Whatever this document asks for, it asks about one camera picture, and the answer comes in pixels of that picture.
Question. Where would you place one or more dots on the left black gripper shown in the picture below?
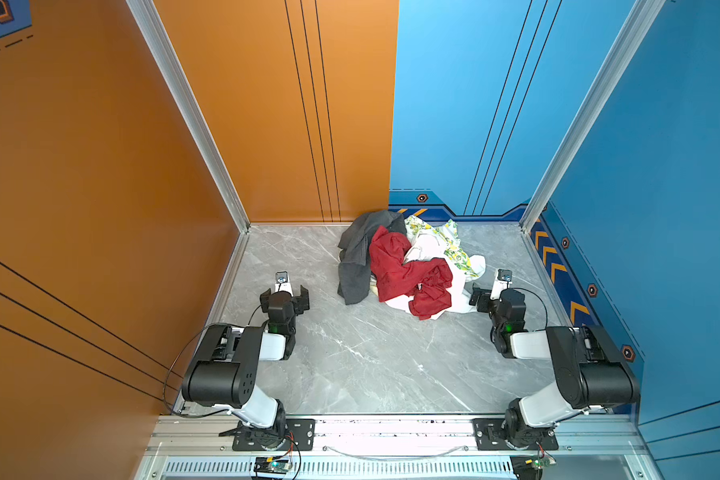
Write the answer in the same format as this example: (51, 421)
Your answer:
(301, 298)

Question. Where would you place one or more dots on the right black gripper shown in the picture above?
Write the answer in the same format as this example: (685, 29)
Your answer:
(480, 301)

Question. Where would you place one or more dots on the white cloth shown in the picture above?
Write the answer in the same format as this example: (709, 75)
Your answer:
(460, 298)

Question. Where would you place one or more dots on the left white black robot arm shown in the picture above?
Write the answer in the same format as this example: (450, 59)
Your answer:
(222, 373)

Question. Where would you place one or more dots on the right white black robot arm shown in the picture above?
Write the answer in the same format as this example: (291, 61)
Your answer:
(589, 373)

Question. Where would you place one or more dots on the dark grey cloth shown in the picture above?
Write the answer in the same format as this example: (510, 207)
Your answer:
(354, 271)

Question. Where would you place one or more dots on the red cloth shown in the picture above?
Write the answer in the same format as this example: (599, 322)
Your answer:
(422, 284)

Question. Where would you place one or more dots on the lemon print cloth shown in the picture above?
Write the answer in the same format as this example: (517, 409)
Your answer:
(429, 242)

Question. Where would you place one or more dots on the right small circuit board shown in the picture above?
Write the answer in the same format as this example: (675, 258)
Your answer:
(531, 468)

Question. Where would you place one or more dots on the left green circuit board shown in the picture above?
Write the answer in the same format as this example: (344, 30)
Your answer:
(272, 468)

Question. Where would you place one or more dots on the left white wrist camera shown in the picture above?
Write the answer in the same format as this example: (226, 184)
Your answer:
(282, 282)

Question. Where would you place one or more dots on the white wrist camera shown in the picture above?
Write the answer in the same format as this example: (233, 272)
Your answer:
(282, 282)
(502, 281)

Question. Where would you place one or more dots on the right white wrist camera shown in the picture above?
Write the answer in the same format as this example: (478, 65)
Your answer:
(502, 281)

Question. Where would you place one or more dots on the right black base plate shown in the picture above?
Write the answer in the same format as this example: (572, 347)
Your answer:
(494, 434)

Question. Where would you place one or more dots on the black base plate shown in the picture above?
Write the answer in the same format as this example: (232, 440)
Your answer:
(494, 434)
(298, 433)

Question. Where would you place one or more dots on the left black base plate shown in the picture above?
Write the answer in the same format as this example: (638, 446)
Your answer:
(298, 433)

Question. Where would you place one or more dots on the aluminium front rail frame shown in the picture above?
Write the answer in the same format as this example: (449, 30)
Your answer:
(398, 446)

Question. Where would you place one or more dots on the left aluminium corner post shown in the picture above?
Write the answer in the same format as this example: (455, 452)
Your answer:
(153, 31)

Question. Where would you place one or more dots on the aluminium corner post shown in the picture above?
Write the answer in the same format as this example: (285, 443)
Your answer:
(153, 31)
(631, 35)

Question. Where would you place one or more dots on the right aluminium corner post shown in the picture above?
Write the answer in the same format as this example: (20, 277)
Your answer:
(631, 35)

